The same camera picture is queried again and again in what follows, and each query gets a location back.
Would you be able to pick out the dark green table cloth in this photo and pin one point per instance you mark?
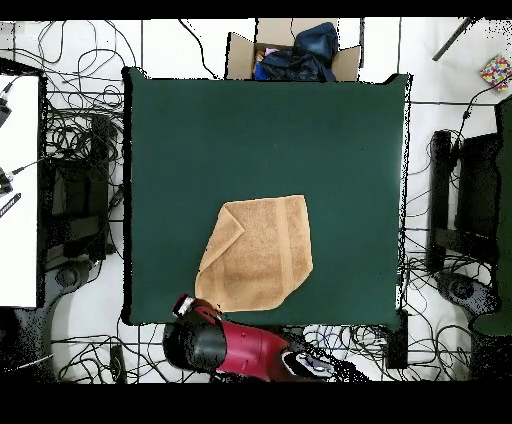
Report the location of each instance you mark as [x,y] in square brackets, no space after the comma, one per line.
[280,140]

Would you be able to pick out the flat black strip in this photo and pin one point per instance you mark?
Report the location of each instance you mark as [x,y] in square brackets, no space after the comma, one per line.
[10,204]

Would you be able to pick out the multicoloured patterned box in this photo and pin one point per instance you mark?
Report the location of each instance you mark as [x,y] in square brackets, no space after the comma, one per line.
[496,70]

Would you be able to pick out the black power strip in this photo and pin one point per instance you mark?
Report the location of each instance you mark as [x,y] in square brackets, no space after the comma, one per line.
[117,364]
[397,344]

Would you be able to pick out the tan terry towel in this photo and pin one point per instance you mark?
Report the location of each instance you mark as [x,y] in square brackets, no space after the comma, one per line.
[260,256]

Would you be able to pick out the white side table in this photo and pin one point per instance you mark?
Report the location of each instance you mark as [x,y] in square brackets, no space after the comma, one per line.
[20,248]

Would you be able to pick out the brown cardboard box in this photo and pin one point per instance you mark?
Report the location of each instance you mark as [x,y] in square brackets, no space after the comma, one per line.
[240,56]

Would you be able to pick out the grey curved stand base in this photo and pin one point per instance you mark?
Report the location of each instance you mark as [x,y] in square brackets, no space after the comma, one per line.
[66,276]

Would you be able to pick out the black metal stand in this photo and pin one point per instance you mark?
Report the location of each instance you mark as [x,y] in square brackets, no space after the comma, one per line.
[100,160]
[440,180]

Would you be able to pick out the dark blue clothing pile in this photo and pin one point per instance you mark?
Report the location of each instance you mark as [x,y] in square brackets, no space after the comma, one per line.
[312,52]

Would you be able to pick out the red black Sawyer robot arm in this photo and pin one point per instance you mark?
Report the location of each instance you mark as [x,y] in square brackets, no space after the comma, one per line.
[248,348]

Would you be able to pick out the black metal rod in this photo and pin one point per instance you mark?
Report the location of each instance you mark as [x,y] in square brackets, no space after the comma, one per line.
[454,39]

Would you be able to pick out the black round floor base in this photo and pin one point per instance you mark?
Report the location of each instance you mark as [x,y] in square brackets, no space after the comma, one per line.
[464,290]

